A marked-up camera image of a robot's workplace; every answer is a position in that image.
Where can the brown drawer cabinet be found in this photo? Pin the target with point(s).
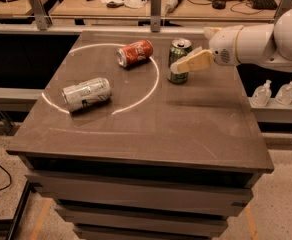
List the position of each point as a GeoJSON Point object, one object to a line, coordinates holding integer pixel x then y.
{"type": "Point", "coordinates": [156, 161]}

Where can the white face mask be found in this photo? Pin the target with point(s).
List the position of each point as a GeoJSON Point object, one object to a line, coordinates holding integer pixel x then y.
{"type": "Point", "coordinates": [133, 4]}

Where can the white power strip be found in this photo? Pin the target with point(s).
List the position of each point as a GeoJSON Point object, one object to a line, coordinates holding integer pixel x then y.
{"type": "Point", "coordinates": [171, 5]}

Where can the clear sanitizer bottle left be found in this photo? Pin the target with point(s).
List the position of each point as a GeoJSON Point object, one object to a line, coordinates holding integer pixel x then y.
{"type": "Point", "coordinates": [262, 94]}

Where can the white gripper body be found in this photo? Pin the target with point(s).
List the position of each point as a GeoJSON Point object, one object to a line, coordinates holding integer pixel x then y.
{"type": "Point", "coordinates": [223, 47]}

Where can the black metal floor frame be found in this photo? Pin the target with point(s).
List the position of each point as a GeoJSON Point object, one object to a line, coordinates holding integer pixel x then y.
{"type": "Point", "coordinates": [9, 227]}

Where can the grey metal post middle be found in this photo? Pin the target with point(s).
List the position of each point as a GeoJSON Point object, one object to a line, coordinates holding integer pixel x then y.
{"type": "Point", "coordinates": [155, 15]}

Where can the silver white soda can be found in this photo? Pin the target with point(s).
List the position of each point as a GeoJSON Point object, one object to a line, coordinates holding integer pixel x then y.
{"type": "Point", "coordinates": [87, 93]}

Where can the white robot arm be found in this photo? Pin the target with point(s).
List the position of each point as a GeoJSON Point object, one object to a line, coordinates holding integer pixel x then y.
{"type": "Point", "coordinates": [268, 46]}

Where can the grey metal post left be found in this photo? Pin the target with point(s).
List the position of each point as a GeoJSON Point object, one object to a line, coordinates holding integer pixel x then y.
{"type": "Point", "coordinates": [42, 19]}

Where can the clear sanitizer bottle right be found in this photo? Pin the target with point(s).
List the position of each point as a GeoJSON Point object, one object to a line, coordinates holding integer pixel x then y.
{"type": "Point", "coordinates": [284, 94]}

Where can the red soda can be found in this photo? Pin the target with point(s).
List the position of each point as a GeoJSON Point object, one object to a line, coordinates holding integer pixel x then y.
{"type": "Point", "coordinates": [134, 53]}

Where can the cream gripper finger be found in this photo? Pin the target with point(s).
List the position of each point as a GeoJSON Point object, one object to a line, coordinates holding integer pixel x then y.
{"type": "Point", "coordinates": [209, 32]}
{"type": "Point", "coordinates": [198, 59]}

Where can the clear sanitizer bottle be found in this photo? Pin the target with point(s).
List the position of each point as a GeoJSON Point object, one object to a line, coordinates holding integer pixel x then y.
{"type": "Point", "coordinates": [284, 94]}
{"type": "Point", "coordinates": [262, 94]}

